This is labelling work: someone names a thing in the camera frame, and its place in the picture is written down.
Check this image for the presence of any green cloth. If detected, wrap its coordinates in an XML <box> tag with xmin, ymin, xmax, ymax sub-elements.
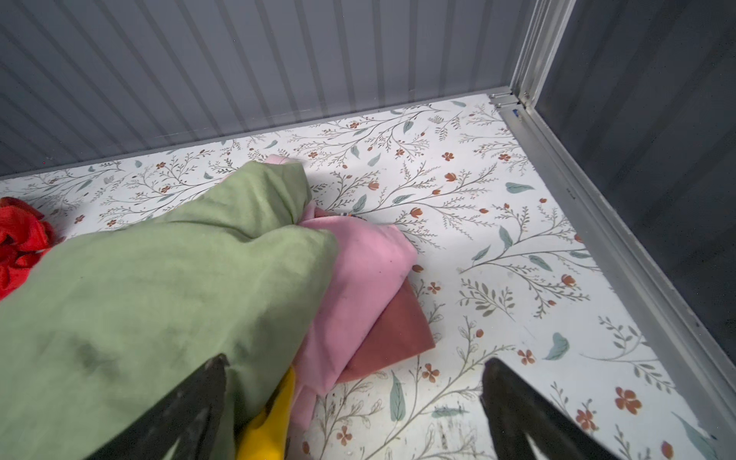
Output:
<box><xmin>1</xmin><ymin>162</ymin><xmax>338</xmax><ymax>459</ymax></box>

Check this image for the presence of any light pink cloth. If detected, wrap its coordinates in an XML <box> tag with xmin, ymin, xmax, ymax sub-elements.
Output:
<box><xmin>261</xmin><ymin>153</ymin><xmax>420</xmax><ymax>433</ymax></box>

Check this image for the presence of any floral patterned table mat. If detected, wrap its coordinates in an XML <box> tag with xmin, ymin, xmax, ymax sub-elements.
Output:
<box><xmin>1</xmin><ymin>95</ymin><xmax>735</xmax><ymax>459</ymax></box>

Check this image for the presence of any dusty rose cloth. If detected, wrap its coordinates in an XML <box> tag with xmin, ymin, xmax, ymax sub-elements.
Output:
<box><xmin>337</xmin><ymin>279</ymin><xmax>435</xmax><ymax>383</ymax></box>

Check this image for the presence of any red cloth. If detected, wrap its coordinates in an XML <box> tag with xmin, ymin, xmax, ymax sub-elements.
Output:
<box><xmin>1</xmin><ymin>197</ymin><xmax>56</xmax><ymax>299</ymax></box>

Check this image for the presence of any yellow cloth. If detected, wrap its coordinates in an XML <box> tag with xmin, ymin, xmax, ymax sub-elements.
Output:
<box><xmin>236</xmin><ymin>367</ymin><xmax>296</xmax><ymax>460</ymax></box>

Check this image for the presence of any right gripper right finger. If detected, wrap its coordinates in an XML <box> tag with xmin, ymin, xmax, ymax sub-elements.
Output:
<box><xmin>480</xmin><ymin>358</ymin><xmax>615</xmax><ymax>459</ymax></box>

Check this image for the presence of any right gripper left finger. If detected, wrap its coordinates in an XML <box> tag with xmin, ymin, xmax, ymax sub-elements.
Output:
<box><xmin>89</xmin><ymin>354</ymin><xmax>229</xmax><ymax>460</ymax></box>

